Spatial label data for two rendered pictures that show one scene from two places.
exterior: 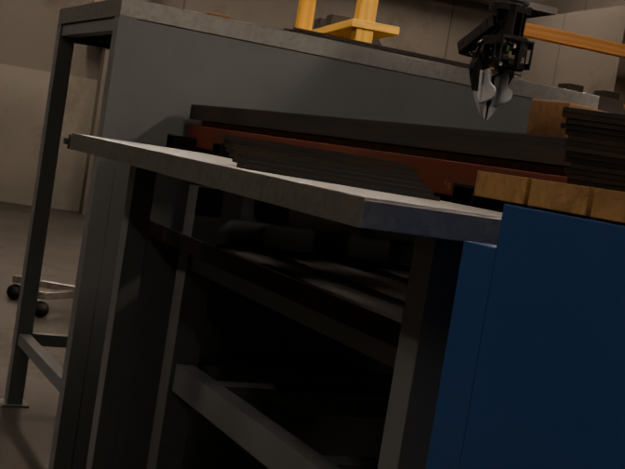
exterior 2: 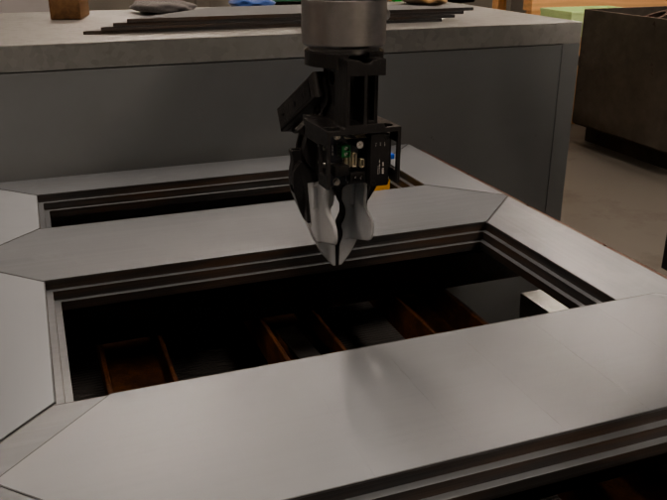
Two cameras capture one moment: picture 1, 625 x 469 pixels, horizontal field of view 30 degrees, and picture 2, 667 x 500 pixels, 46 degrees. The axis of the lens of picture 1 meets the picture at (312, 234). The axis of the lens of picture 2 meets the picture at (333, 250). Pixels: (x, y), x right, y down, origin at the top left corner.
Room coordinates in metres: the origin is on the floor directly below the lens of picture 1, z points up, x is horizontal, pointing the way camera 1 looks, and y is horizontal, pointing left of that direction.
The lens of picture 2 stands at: (1.46, -0.35, 1.20)
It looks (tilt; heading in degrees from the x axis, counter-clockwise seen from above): 22 degrees down; 5
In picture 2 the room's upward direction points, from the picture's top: straight up
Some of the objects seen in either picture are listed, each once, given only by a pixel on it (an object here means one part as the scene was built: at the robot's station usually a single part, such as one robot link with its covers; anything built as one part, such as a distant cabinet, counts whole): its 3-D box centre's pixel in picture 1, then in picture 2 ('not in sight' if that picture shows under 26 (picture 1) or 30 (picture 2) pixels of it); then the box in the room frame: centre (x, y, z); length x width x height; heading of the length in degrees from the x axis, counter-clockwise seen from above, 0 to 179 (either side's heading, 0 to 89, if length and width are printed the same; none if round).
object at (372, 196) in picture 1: (252, 177); not in sight; (1.70, 0.10, 0.73); 1.20 x 0.26 x 0.03; 26
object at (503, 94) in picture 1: (500, 96); (357, 224); (2.19, -0.31, 0.94); 0.06 x 0.03 x 0.09; 27
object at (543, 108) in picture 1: (573, 126); not in sight; (1.55, -0.32, 0.87); 0.12 x 0.06 x 0.05; 134
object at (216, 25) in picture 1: (329, 60); (218, 29); (3.08, 0.03, 1.03); 1.30 x 0.60 x 0.04; 116
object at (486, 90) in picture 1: (487, 93); (328, 227); (2.17, -0.28, 0.94); 0.06 x 0.03 x 0.09; 27
